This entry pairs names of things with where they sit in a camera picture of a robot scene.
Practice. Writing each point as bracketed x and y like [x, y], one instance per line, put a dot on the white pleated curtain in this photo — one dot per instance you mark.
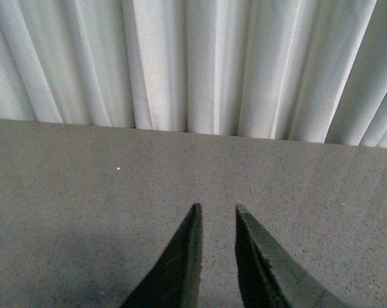
[312, 71]

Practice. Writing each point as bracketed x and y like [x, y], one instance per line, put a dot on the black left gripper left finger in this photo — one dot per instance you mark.
[175, 278]

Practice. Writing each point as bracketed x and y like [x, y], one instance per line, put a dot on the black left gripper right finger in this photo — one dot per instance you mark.
[268, 276]

